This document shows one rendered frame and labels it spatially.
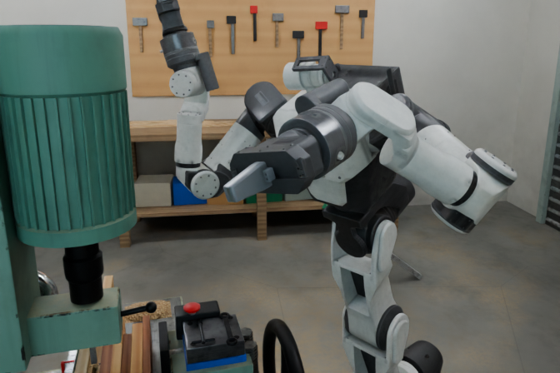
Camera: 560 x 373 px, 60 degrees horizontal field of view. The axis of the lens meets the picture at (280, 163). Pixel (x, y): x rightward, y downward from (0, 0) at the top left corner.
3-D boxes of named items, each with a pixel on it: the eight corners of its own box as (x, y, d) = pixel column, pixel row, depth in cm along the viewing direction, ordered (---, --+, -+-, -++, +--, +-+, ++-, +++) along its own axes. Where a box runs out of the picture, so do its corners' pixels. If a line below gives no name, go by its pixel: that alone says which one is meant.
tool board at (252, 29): (372, 93, 416) (377, -18, 394) (132, 96, 390) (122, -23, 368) (370, 92, 421) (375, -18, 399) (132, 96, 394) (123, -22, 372)
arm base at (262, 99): (254, 131, 145) (275, 100, 146) (287, 150, 139) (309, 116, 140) (232, 109, 132) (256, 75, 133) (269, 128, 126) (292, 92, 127)
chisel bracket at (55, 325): (122, 351, 80) (118, 305, 78) (29, 366, 77) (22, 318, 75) (124, 327, 87) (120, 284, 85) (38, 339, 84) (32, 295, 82)
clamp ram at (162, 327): (207, 390, 83) (206, 344, 81) (162, 399, 81) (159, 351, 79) (202, 358, 91) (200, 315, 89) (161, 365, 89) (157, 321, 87)
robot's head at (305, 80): (303, 89, 121) (293, 57, 117) (339, 88, 115) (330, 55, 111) (291, 103, 117) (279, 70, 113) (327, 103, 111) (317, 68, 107)
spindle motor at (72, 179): (136, 244, 71) (119, 24, 64) (3, 258, 67) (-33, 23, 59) (137, 206, 88) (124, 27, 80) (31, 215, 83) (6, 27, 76)
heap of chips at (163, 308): (172, 316, 106) (171, 309, 105) (123, 323, 103) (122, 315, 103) (170, 300, 112) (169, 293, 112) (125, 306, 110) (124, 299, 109)
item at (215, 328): (246, 361, 82) (246, 332, 80) (180, 373, 79) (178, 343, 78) (232, 320, 94) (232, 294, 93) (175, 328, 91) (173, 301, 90)
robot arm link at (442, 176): (388, 191, 73) (485, 246, 78) (431, 136, 70) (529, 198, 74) (374, 164, 83) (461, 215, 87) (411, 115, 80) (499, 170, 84)
